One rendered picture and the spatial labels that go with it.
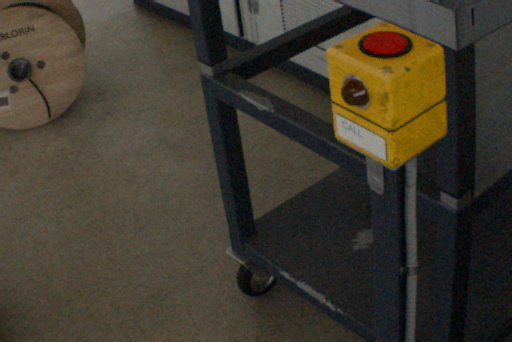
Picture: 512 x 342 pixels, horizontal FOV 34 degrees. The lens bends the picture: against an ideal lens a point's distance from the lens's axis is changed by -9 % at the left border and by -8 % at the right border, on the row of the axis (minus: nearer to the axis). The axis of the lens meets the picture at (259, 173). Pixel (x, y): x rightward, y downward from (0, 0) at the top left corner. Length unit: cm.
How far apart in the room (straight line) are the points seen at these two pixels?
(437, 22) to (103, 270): 119
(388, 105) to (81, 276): 134
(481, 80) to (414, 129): 33
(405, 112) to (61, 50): 179
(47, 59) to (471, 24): 166
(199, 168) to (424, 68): 150
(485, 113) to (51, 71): 160
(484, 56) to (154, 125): 148
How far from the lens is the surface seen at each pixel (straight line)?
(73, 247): 210
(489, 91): 114
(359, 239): 170
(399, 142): 79
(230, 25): 268
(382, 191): 87
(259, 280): 182
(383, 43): 79
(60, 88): 254
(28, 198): 231
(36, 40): 247
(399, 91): 76
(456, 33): 100
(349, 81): 78
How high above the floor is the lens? 128
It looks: 36 degrees down
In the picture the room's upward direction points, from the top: 9 degrees counter-clockwise
